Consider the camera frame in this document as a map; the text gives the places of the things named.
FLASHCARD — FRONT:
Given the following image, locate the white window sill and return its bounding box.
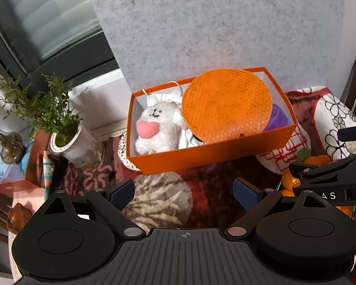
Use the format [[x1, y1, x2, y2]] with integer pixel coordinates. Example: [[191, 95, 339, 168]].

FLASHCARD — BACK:
[[68, 68, 131, 138]]

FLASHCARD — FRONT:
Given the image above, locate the plant in glass vase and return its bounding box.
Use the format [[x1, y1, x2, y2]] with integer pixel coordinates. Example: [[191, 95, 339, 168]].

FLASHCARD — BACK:
[[0, 113, 25, 165]]

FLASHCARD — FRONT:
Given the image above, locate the brown wooden ornament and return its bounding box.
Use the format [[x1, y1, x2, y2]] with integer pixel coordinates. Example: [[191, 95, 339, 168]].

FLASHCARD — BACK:
[[7, 203, 33, 235]]

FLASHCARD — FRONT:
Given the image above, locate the light blue printed bag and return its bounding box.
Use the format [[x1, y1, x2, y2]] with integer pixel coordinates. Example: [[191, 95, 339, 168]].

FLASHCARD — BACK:
[[0, 148, 33, 185]]

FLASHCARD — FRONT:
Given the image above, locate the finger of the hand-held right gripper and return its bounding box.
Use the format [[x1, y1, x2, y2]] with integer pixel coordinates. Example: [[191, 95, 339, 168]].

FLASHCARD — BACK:
[[289, 150, 356, 185], [337, 124, 356, 142]]

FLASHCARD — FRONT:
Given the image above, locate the brown cardboard box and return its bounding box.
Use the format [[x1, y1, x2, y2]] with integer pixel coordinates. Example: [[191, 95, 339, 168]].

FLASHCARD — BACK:
[[0, 128, 52, 195]]

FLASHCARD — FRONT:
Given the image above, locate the orange honeycomb round mat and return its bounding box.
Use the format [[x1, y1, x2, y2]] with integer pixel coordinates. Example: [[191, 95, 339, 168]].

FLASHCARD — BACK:
[[181, 69, 273, 145]]

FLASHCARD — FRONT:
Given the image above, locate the potted plant in white pot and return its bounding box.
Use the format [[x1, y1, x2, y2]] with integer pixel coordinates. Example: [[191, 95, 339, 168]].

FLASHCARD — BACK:
[[0, 71, 103, 165]]

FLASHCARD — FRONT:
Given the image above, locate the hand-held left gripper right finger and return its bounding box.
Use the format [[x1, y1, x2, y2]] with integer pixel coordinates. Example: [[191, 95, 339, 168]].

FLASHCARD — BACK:
[[225, 177, 337, 240]]

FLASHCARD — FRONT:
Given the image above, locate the white plush bunny pink heart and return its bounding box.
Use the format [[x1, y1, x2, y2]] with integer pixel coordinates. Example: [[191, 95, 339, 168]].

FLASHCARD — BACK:
[[134, 101, 187, 155]]

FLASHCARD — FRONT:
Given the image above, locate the red patterned blanket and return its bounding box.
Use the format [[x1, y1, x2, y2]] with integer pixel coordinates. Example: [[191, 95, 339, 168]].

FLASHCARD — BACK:
[[44, 86, 356, 285]]

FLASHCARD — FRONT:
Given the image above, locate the grey felt wall panel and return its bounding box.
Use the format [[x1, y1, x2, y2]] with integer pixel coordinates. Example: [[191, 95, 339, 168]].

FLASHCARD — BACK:
[[83, 0, 349, 101]]

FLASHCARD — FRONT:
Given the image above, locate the checked tablecloth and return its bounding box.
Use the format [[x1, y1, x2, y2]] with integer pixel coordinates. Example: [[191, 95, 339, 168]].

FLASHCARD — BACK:
[[9, 151, 56, 282]]

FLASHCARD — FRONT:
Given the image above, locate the orange cardboard box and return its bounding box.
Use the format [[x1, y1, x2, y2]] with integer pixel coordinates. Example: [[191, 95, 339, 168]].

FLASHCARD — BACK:
[[126, 67, 299, 176]]

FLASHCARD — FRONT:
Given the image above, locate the purple fleece cloth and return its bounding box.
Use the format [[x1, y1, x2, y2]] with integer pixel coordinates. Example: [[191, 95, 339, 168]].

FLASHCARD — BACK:
[[262, 103, 288, 132]]

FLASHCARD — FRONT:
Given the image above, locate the black and white spotted pad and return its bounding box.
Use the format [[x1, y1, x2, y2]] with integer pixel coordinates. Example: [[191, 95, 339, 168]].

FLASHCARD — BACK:
[[118, 131, 141, 172]]

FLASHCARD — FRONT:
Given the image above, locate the pile of tangerines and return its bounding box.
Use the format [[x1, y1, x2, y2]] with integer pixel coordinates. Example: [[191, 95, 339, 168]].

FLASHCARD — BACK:
[[282, 154, 353, 217]]

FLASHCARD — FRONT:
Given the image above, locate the white cloth face mask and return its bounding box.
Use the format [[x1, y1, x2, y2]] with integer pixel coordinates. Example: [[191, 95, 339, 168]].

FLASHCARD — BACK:
[[142, 81, 208, 149]]

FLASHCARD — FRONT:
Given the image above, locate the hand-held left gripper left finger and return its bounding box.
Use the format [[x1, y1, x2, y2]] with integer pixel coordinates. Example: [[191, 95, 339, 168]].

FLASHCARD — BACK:
[[43, 179, 146, 240]]

